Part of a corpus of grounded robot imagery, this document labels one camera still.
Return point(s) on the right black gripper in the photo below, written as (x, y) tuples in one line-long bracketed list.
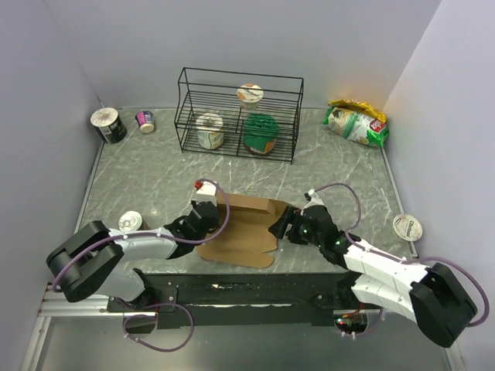
[(294, 217)]

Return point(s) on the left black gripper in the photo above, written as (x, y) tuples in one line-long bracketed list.
[(215, 222)]

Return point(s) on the brown cardboard box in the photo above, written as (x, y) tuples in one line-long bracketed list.
[(245, 240)]

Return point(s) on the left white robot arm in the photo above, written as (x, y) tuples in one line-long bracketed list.
[(92, 260)]

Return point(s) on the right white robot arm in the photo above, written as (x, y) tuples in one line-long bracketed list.
[(431, 297)]

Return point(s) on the metal tin can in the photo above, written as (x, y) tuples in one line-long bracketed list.
[(131, 221)]

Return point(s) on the white yellow cup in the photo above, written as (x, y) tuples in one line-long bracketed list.
[(210, 131)]

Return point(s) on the green lid jar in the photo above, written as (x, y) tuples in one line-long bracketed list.
[(260, 133)]

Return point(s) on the small purple yogurt cup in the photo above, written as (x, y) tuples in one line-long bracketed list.
[(145, 121)]

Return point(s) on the green chips bag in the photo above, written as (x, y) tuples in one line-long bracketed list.
[(356, 127)]

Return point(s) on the white lidded cup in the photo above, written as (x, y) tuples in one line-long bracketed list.
[(407, 227)]

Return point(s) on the orange yogurt cup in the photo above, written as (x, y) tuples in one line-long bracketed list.
[(250, 96)]

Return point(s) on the yellow chips bag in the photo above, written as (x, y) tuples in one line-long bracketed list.
[(361, 107)]

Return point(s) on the black can white lid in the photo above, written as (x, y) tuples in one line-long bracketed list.
[(108, 124)]

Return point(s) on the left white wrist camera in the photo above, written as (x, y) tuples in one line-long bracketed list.
[(206, 192)]

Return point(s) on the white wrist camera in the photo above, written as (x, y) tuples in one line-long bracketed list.
[(206, 192), (312, 199)]

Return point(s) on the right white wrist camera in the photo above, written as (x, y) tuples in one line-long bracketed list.
[(312, 199)]

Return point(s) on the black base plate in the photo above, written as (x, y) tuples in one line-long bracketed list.
[(178, 300)]

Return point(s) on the black wire rack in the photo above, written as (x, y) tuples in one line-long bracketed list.
[(215, 91)]

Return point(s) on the aluminium rail frame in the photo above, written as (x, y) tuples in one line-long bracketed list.
[(54, 305)]

